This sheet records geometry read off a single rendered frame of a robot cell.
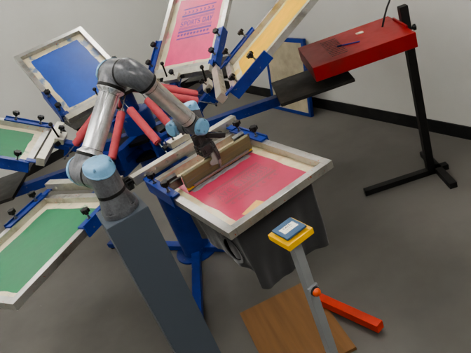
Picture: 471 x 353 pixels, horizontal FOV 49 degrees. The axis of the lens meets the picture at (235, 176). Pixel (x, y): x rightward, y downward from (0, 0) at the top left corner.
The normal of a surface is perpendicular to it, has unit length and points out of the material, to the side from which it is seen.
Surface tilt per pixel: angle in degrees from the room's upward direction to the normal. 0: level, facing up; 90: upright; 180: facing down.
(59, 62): 32
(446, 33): 90
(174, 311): 90
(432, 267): 0
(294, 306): 0
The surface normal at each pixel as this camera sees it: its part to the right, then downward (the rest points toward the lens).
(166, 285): 0.47, 0.29
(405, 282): -0.32, -0.82
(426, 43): -0.77, 0.51
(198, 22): -0.48, -0.40
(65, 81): 0.02, -0.57
